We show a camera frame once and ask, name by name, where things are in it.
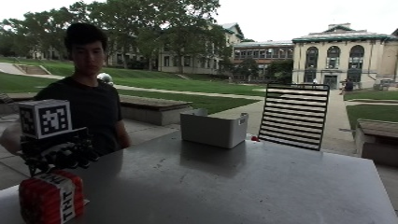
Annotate white cube with black markers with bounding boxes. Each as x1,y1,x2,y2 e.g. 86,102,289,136
16,99,74,140

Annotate pale building behind trees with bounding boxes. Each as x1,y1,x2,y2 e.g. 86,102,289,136
104,21,246,76

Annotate red block plush toy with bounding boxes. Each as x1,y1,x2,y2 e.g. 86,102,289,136
17,169,85,224

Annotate the person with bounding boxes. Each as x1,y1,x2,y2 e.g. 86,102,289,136
0,21,133,157

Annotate white sphere sculpture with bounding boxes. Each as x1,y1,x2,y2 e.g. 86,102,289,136
96,72,114,86

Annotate outdoor concrete stairs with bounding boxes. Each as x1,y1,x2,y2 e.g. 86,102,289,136
10,63,53,76

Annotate cream arched-window building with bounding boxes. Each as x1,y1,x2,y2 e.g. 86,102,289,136
291,22,398,91

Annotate brick glass-front building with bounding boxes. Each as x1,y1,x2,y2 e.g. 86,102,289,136
230,40,295,82

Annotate long stone bench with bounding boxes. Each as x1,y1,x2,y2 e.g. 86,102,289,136
117,94,194,127

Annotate white plastic storage bin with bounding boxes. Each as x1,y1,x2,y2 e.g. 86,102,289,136
180,108,250,149

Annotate short stone bench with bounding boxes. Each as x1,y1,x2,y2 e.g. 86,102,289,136
354,118,398,168

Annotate black slatted chair back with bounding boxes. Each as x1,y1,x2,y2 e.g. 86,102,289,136
257,82,331,152

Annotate large green trees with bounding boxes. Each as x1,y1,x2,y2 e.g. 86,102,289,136
0,0,234,74

